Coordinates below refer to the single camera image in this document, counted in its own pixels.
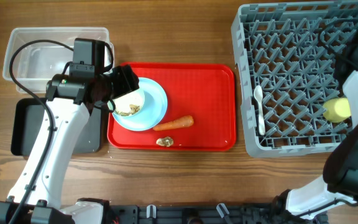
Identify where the green bowl with rice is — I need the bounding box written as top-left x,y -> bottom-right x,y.
108,88 -> 145,116

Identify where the white plastic spoon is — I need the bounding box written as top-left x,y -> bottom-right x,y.
254,85 -> 265,136

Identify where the yellow plastic cup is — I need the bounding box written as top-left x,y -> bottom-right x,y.
323,98 -> 351,123

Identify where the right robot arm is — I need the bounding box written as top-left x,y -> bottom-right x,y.
268,19 -> 358,223

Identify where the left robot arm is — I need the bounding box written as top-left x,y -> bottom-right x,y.
0,38 -> 139,223

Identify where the grey dishwasher rack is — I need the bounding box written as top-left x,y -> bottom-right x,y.
231,1 -> 358,157

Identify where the light blue plate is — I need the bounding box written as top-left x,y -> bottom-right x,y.
111,77 -> 168,131

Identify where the brown walnut piece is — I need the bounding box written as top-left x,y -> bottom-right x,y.
156,136 -> 174,147

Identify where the orange carrot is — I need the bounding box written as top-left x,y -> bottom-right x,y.
153,115 -> 194,131

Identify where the clear plastic bin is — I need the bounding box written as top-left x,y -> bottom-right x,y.
2,27 -> 114,93

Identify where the black plastic tray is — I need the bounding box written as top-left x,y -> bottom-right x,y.
11,98 -> 107,156

